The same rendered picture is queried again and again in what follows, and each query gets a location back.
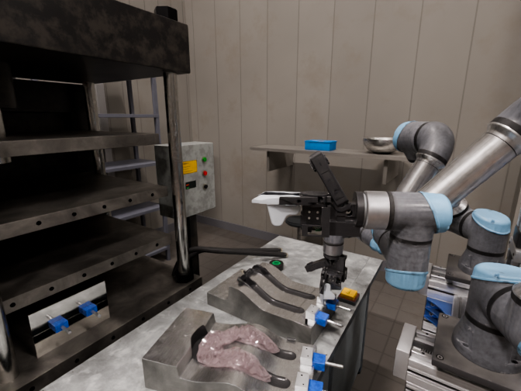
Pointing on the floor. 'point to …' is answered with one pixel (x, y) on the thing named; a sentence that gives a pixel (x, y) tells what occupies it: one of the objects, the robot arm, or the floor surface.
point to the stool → (295, 224)
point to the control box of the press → (191, 181)
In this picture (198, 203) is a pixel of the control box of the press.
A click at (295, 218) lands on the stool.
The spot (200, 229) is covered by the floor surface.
